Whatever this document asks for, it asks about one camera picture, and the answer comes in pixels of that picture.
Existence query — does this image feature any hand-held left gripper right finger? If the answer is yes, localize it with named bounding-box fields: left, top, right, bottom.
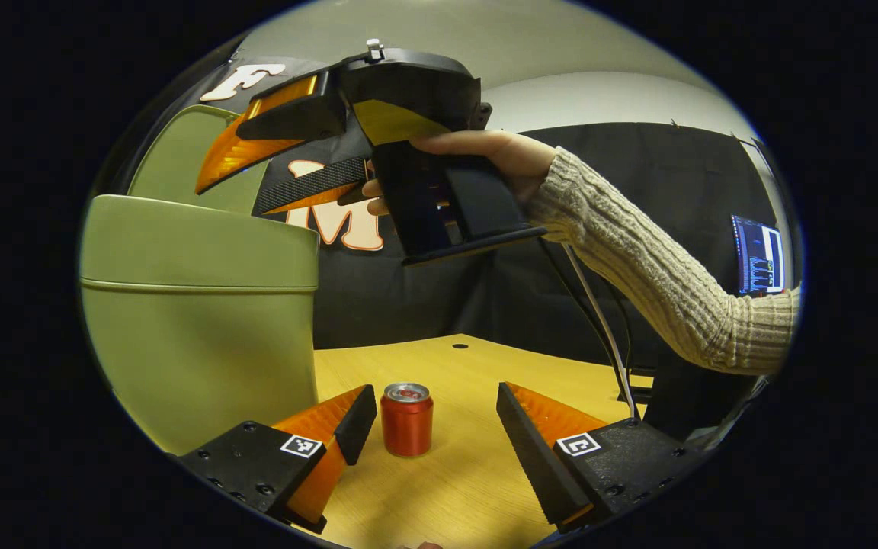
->
left=495, top=381, right=703, bottom=535

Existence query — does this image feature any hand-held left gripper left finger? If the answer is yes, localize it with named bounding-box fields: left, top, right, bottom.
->
left=177, top=384, right=379, bottom=535

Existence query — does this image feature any red pop can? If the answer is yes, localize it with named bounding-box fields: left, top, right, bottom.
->
left=380, top=382, right=434, bottom=458

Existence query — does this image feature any green desktop garbage bin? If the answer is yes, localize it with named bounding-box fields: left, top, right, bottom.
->
left=79, top=104, right=322, bottom=457

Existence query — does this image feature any wooden desktop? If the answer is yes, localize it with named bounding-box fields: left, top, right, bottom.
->
left=309, top=333, right=653, bottom=549

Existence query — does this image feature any computer monitor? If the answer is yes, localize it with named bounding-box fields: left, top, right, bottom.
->
left=730, top=214, right=786, bottom=297

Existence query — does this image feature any white cable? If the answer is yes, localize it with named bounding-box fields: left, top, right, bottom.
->
left=561, top=244, right=642, bottom=420

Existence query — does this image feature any black cable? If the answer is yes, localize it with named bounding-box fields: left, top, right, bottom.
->
left=538, top=240, right=632, bottom=397

